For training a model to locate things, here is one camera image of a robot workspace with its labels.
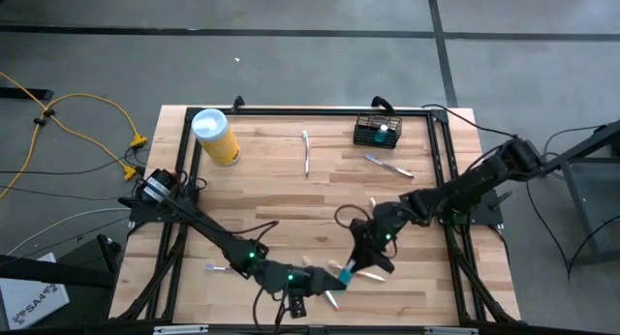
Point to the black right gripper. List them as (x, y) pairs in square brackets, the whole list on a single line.
[(373, 240)]

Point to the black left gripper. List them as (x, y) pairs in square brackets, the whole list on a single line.
[(310, 282)]

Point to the orange white toothbrush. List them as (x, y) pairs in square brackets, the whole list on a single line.
[(332, 301), (370, 276), (372, 202)]

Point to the white grey toothbrush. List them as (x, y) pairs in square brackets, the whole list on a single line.
[(306, 156)]

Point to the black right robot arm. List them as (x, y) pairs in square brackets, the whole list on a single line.
[(460, 190)]

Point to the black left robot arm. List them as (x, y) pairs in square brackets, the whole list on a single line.
[(213, 232)]

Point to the yellow canister white lid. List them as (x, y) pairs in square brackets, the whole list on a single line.
[(220, 146)]

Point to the grey metal side table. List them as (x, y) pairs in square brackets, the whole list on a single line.
[(586, 190)]

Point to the black floor stand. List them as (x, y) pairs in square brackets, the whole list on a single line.
[(92, 257)]

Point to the white printed box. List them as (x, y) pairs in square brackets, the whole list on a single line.
[(29, 301)]

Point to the black floor bar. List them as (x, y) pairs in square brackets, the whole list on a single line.
[(24, 93)]

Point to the silver table edge bracket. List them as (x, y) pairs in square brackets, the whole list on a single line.
[(179, 329), (450, 330)]

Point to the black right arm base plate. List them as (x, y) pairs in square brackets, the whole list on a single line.
[(484, 216)]

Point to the black aluminium table frame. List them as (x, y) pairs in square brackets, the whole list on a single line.
[(315, 112)]

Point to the black frame clamp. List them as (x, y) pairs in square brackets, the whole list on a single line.
[(382, 102), (237, 104)]

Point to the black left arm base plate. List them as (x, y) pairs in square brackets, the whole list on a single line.
[(140, 213)]

